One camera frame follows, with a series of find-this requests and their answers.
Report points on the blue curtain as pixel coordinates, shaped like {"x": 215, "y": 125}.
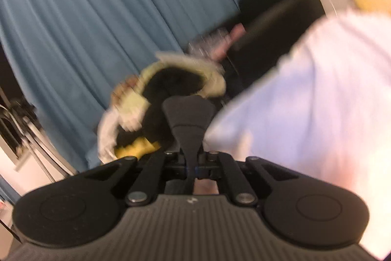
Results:
{"x": 91, "y": 22}

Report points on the black chair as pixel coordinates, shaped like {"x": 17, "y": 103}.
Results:
{"x": 275, "y": 13}

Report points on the pink item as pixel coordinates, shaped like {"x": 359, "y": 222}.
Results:
{"x": 233, "y": 34}

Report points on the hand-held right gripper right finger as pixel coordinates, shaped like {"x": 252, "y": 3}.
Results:
{"x": 196, "y": 114}

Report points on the metal clothes rack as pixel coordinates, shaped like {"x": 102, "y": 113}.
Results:
{"x": 33, "y": 138}

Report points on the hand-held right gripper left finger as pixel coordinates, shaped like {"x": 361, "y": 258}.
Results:
{"x": 179, "y": 114}

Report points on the lavender cloth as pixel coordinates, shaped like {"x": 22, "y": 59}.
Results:
{"x": 305, "y": 114}

